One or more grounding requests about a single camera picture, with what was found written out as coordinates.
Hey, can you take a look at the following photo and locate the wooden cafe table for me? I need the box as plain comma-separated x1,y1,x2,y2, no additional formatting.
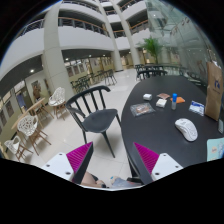
11,98,53,129

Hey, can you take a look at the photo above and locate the white lattice chair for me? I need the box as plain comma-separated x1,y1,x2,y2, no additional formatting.
17,115,50,150
4,136,29,160
48,87,66,115

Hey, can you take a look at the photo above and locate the brown flat card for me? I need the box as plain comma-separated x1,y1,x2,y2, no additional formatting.
157,93,170,99

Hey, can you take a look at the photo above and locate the small white box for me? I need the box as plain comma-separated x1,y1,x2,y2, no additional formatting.
143,94,152,101

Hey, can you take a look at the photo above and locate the blue-capped glue bottle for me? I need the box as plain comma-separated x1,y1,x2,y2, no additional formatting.
171,93,177,110

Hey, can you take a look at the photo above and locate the white square box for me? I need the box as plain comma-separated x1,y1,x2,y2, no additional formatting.
156,99,167,108

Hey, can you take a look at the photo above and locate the orange flat pad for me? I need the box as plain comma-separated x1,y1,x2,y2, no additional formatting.
170,97,185,104

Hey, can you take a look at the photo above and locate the brown paper bag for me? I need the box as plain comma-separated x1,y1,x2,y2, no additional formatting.
205,62,223,120

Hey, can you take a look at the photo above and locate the black round table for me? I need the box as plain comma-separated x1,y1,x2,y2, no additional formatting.
121,75,224,184

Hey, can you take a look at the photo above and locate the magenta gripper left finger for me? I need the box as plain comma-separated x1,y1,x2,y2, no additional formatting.
41,141,95,185

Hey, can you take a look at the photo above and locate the black plastic chair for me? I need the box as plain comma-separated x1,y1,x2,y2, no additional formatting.
65,85,120,156

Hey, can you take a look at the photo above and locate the green potted palm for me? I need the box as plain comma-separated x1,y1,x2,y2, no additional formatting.
138,36,162,63

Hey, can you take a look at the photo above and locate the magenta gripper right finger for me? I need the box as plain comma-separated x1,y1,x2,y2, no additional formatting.
126,141,184,186

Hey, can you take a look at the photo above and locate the clear plastic snack packet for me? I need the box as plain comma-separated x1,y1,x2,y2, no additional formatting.
130,103,154,117

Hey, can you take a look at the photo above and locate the blue white wipes packet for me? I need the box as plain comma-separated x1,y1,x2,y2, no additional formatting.
189,101,205,116

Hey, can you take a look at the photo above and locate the white perforated computer mouse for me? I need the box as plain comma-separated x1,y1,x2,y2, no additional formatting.
175,118,198,142

